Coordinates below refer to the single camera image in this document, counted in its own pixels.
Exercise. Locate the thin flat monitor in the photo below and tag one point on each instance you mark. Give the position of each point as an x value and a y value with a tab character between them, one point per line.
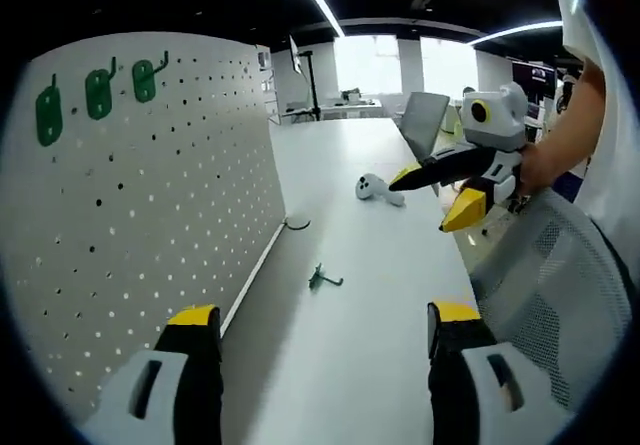
296	55

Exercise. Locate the grey open laptop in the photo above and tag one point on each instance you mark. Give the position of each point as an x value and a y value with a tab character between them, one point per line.
425	120

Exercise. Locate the black tripod stand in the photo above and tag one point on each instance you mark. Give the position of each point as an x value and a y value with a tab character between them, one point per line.
311	85

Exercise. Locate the person's right hand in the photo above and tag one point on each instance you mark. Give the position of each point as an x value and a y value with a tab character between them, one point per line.
537	170

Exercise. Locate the green hook assembly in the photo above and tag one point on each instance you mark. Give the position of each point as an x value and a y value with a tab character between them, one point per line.
145	87
318	280
47	125
97	102

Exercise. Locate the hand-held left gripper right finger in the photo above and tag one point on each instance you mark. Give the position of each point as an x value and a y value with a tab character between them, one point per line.
500	390

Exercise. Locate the white perforated mounting plate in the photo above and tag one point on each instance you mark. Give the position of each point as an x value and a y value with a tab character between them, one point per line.
150	190

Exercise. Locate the grey mesh office chair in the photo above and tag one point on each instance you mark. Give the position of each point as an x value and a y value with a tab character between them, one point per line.
550	265

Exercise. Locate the long ceiling light strip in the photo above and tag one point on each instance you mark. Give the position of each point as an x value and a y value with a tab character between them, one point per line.
520	30
320	1

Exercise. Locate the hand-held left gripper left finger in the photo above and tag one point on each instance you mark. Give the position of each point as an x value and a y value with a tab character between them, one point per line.
150	390

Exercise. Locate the white handheld controller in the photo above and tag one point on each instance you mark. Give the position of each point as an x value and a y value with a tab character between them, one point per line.
370	185

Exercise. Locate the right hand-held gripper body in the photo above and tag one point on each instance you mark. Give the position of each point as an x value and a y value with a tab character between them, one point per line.
500	125

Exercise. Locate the person's white shirt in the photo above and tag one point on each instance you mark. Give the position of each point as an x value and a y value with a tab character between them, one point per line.
580	15

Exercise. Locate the small dark display screen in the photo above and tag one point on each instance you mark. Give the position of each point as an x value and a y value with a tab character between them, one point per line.
535	79

